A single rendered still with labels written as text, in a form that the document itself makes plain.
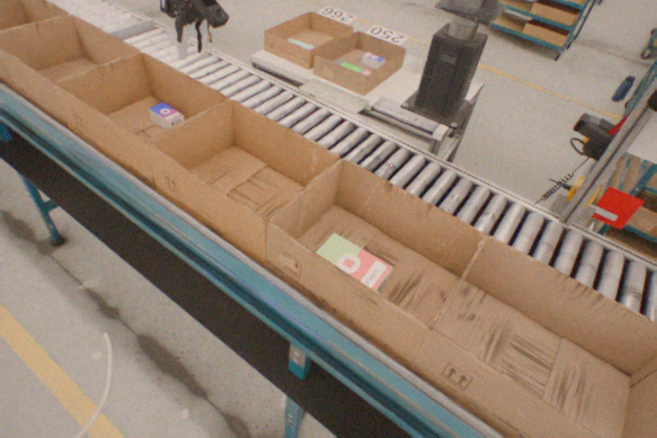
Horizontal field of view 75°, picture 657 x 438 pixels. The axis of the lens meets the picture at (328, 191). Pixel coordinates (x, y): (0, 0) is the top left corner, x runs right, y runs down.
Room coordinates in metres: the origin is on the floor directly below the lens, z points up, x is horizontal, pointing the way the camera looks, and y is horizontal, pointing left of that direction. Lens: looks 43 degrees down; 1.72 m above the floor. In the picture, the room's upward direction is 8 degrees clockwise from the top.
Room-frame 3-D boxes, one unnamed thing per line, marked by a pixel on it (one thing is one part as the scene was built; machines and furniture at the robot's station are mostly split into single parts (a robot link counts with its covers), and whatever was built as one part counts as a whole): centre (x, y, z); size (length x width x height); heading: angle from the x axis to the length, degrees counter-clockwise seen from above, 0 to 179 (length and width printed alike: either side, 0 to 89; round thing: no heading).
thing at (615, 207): (1.06, -0.88, 0.85); 0.16 x 0.01 x 0.13; 60
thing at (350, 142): (1.24, 0.02, 0.72); 0.52 x 0.05 x 0.05; 150
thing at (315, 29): (2.09, 0.20, 0.80); 0.38 x 0.28 x 0.10; 151
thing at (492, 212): (0.94, -0.49, 0.72); 0.52 x 0.05 x 0.05; 150
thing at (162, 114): (1.11, 0.54, 0.91); 0.10 x 0.06 x 0.05; 58
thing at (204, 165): (0.83, 0.22, 0.96); 0.39 x 0.29 x 0.17; 60
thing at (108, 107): (1.03, 0.56, 0.96); 0.39 x 0.29 x 0.17; 60
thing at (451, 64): (1.70, -0.43, 0.91); 0.26 x 0.26 x 0.33; 63
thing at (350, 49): (1.92, -0.06, 0.80); 0.38 x 0.28 x 0.10; 151
